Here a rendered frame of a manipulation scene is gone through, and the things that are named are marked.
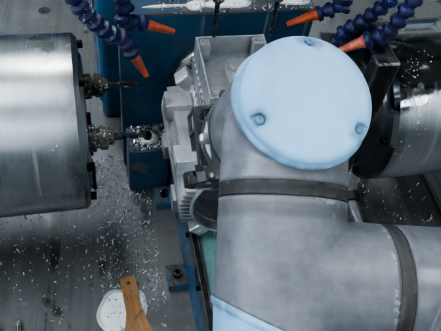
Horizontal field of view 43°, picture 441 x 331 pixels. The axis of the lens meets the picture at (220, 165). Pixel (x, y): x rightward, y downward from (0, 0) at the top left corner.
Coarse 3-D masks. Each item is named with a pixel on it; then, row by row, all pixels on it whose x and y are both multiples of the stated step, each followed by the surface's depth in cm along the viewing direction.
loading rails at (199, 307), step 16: (160, 192) 101; (160, 208) 102; (192, 240) 84; (208, 240) 86; (192, 256) 85; (208, 256) 84; (176, 272) 92; (192, 272) 86; (208, 272) 82; (176, 288) 92; (192, 288) 88; (208, 288) 80; (192, 304) 90; (208, 304) 78; (208, 320) 77
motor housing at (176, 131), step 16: (192, 96) 82; (176, 112) 81; (176, 128) 79; (176, 144) 80; (176, 176) 79; (176, 192) 78; (192, 192) 75; (208, 192) 87; (192, 208) 77; (208, 208) 85; (208, 224) 83
